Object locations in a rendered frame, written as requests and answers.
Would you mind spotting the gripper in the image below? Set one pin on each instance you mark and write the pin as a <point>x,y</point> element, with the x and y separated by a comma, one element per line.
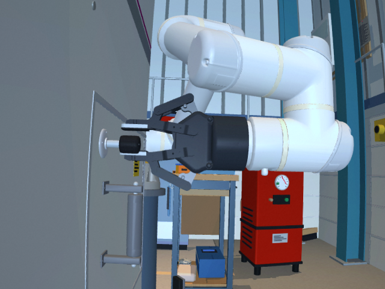
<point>228,144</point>

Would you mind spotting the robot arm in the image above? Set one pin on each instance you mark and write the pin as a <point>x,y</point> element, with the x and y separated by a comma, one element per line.
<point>270,78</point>

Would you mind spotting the grey round lock plate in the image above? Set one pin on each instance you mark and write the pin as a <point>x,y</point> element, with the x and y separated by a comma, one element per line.
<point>102,143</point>

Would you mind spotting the grey locker door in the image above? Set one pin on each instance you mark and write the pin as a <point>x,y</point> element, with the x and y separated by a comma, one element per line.
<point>114,216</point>

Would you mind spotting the orange tool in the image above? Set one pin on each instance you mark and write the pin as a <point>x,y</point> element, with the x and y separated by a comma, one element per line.
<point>180,172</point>

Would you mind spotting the yellow black striped tag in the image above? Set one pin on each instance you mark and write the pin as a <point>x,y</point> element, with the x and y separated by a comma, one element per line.
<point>136,168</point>

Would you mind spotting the brown cardboard box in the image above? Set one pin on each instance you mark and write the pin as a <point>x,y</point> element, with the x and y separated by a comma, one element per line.
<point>200,215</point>

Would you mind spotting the blue workbench with wooden top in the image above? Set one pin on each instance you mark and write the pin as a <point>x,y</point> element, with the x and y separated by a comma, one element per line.
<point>225,210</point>

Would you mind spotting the light blue cabinet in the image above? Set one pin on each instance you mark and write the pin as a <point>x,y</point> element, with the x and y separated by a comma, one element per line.
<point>165,234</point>

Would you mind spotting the white round pressure gauge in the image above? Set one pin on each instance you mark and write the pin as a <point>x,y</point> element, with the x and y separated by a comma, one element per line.
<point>281,182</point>

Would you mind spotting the red compressor machine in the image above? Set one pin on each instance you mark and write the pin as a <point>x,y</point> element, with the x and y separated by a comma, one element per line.
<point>270,216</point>

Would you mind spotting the blue tool case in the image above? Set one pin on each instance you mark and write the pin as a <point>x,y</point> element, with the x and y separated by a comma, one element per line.
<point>210,262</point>

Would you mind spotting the beige block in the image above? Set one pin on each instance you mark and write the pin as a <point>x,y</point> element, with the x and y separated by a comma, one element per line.
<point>186,269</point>

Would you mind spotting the black flat box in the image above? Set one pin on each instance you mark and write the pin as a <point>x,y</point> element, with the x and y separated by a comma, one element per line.
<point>178,283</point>

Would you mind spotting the wooden board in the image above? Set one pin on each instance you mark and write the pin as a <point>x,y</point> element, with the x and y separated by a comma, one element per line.
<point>309,233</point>

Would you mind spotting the blue steel column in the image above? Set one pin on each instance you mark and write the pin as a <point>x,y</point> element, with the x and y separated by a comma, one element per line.
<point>287,21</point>
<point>349,180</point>

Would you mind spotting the yellow button box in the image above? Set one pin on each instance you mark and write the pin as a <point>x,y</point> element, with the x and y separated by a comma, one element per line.
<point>379,129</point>

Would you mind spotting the brown wall notice board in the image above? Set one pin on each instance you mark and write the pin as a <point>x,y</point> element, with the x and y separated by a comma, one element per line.
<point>364,30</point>

